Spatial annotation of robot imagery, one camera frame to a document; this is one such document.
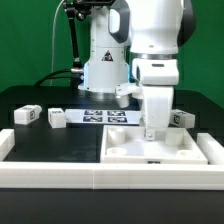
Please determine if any white square tabletop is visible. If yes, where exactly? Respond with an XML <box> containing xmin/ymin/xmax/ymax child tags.
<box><xmin>100</xmin><ymin>125</ymin><xmax>208</xmax><ymax>165</ymax></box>

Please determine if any white thin cable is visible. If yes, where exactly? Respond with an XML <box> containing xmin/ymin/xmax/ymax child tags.
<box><xmin>49</xmin><ymin>0</ymin><xmax>66</xmax><ymax>87</ymax></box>

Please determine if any black cable bundle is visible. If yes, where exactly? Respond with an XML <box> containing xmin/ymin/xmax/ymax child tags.
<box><xmin>34</xmin><ymin>68</ymin><xmax>84</xmax><ymax>88</ymax></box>

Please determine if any white fiducial tag plate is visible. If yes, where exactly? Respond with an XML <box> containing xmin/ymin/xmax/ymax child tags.
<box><xmin>65</xmin><ymin>109</ymin><xmax>141</xmax><ymax>125</ymax></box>

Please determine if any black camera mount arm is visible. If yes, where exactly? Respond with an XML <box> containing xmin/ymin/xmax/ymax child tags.
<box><xmin>61</xmin><ymin>0</ymin><xmax>116</xmax><ymax>88</ymax></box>

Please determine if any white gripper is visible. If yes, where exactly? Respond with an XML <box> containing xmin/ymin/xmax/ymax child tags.
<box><xmin>115</xmin><ymin>58</ymin><xmax>179</xmax><ymax>140</ymax></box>

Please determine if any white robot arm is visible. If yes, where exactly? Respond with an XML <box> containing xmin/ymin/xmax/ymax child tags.
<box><xmin>79</xmin><ymin>0</ymin><xmax>196</xmax><ymax>140</ymax></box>

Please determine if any white U-shaped obstacle fence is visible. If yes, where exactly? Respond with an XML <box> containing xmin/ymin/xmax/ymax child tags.
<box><xmin>0</xmin><ymin>129</ymin><xmax>224</xmax><ymax>190</ymax></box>

